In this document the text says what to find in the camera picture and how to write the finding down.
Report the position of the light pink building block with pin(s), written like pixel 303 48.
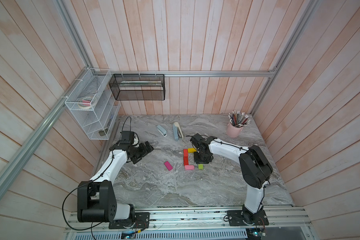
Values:
pixel 189 167

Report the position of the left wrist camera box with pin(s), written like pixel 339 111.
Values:
pixel 129 137

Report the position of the yellow building block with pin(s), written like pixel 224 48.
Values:
pixel 191 150

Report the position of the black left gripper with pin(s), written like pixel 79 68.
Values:
pixel 144 151

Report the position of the bundle of pencils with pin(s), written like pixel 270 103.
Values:
pixel 238 119

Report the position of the tape roll on shelf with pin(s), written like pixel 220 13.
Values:
pixel 87 102

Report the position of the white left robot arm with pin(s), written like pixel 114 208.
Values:
pixel 96 197

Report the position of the magenta building block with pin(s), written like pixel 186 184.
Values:
pixel 168 166

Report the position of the pink pencil cup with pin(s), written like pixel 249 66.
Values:
pixel 233 131

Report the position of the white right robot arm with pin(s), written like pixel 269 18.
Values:
pixel 256 171

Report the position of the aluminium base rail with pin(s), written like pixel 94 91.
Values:
pixel 194 218

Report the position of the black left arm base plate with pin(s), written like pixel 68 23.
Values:
pixel 135 221

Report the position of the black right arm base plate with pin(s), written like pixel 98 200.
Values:
pixel 246 218

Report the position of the red building block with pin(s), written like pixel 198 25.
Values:
pixel 186 157

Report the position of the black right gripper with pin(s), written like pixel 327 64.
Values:
pixel 207 160

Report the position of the beige and grey stapler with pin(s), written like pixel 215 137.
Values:
pixel 178 134

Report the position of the white wire shelf rack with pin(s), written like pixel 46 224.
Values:
pixel 98 122

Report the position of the small blue-grey stapler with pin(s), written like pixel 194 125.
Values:
pixel 162 130

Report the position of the black mesh basket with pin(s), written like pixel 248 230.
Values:
pixel 138 87

